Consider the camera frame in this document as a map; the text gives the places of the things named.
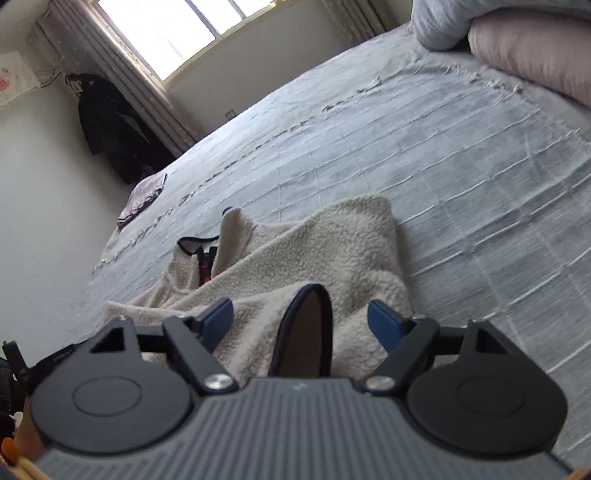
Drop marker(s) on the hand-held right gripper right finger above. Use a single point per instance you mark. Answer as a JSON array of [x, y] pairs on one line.
[[384, 323]]

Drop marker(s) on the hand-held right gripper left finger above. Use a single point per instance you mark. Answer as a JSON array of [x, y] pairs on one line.
[[218, 320]]

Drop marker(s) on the cream fleece vest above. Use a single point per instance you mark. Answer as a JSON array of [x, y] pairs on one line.
[[318, 258]]

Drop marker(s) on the bed with grey bedspread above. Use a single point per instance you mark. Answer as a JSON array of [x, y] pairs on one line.
[[415, 184]]

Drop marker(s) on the pink patterned folded cloth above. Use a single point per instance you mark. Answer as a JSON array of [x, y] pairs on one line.
[[141, 198]]

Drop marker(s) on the hanging black jacket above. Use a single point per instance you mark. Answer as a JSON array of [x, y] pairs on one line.
[[117, 129]]

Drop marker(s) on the striped beige curtain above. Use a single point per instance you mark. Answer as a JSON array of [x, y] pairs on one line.
[[120, 78], [360, 16]]

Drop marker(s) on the window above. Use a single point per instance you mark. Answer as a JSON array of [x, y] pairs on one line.
[[184, 27]]

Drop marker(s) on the pink pillow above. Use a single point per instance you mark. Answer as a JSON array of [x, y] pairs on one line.
[[538, 50]]

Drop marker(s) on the grey quilt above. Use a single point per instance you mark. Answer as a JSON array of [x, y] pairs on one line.
[[457, 18]]

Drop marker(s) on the white embroidered wall cloth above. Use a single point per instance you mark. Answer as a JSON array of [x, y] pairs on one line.
[[16, 78]]

